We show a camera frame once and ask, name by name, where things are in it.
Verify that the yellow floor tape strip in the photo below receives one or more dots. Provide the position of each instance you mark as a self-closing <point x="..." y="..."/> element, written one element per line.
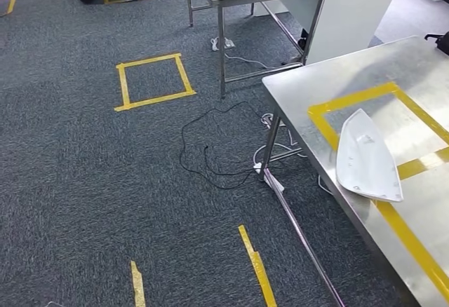
<point x="258" y="267"/>
<point x="137" y="286"/>

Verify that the white desk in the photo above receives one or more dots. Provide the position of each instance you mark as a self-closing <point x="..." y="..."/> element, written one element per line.
<point x="351" y="21"/>

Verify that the steel workbench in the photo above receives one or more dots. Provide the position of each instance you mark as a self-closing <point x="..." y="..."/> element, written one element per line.
<point x="351" y="86"/>

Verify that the black office chair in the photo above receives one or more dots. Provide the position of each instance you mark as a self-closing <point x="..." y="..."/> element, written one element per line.
<point x="440" y="45"/>

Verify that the black object under desk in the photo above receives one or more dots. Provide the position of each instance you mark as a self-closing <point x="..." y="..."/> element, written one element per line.
<point x="303" y="40"/>

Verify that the white curved plastic part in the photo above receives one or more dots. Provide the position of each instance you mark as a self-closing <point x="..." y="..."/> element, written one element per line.
<point x="364" y="161"/>

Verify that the white power strip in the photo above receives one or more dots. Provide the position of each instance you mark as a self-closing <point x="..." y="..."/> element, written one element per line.
<point x="224" y="43"/>
<point x="277" y="186"/>

